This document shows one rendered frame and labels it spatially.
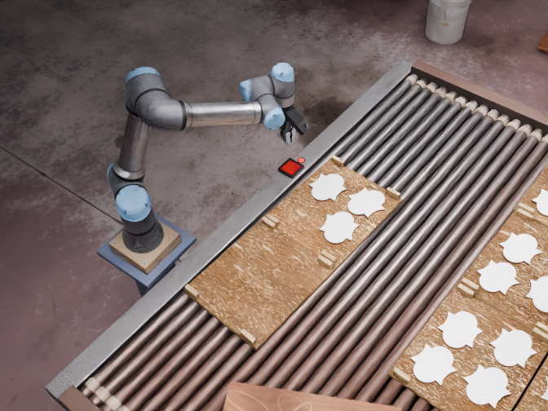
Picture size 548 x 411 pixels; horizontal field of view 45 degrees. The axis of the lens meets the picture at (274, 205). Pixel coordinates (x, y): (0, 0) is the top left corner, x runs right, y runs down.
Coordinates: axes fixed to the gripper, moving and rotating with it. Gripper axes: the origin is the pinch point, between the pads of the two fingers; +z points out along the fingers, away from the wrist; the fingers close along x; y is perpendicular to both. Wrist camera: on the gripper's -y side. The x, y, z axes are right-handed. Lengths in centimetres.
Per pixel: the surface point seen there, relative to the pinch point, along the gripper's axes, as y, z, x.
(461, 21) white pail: 40, 89, -230
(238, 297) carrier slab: -24, 13, 59
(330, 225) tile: -31.0, 11.5, 15.4
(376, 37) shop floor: 88, 107, -202
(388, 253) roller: -54, 14, 11
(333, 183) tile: -19.5, 11.6, -1.6
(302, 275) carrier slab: -36, 13, 39
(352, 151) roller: -13.7, 14.5, -23.0
